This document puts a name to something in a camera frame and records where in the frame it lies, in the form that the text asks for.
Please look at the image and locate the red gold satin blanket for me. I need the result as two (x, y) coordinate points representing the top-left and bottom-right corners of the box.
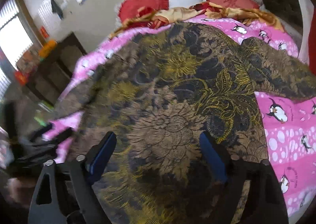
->
(109, 2), (284, 39)

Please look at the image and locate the orange box on cabinet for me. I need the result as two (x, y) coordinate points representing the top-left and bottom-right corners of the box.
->
(39, 40), (58, 59)

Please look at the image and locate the red cloth on chair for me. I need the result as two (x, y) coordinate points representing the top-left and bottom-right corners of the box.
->
(308, 8), (316, 75)

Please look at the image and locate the red ruffled cushion left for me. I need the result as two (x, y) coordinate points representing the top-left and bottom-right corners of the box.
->
(118, 0), (169, 22)

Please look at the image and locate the dark cloth hanging on wall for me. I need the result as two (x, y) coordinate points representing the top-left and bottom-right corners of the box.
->
(51, 0), (64, 20)

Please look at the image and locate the white plastic chair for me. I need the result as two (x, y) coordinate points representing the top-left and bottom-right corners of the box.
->
(298, 0), (314, 65)

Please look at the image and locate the brown floral patterned garment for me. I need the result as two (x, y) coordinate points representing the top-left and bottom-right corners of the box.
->
(55, 22), (316, 224)

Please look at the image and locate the dark wooden cabinet left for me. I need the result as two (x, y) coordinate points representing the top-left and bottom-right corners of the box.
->
(26, 32), (87, 105)

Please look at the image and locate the dark wooden headboard table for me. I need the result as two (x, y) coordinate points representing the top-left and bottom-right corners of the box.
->
(263, 0), (303, 35)

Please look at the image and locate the pink penguin bed blanket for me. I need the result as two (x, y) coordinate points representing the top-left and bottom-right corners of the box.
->
(60, 16), (315, 216)

